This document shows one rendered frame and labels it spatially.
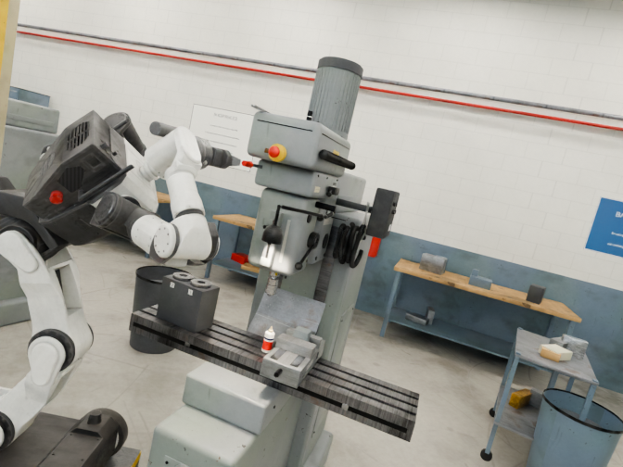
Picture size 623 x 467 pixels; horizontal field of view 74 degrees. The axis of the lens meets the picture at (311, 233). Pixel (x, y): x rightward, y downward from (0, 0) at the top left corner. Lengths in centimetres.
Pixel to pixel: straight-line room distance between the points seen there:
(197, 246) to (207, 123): 597
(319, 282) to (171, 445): 94
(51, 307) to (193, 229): 71
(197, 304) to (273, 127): 80
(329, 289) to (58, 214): 121
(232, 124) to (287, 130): 523
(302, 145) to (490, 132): 458
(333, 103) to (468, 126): 415
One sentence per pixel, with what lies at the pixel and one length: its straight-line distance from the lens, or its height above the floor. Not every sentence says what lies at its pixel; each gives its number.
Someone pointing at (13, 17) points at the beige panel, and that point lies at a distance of 285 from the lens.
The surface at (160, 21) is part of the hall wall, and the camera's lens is 781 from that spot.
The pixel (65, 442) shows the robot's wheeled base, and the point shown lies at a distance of 188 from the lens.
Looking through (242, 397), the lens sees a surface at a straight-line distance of 164.
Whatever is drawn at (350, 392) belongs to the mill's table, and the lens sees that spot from 167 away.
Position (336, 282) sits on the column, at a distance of 203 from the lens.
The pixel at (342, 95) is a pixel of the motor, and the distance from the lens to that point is 185.
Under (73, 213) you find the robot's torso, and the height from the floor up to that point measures 146.
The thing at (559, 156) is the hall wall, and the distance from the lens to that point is 594.
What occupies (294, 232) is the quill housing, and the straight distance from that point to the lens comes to 157.
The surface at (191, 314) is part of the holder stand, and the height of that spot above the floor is 103.
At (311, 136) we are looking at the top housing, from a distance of 143.
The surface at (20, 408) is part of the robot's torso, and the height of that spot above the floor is 78.
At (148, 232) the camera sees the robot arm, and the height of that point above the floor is 149.
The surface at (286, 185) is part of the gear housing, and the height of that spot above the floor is 165.
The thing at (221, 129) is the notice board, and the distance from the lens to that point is 676.
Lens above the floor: 172
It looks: 8 degrees down
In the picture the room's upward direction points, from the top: 13 degrees clockwise
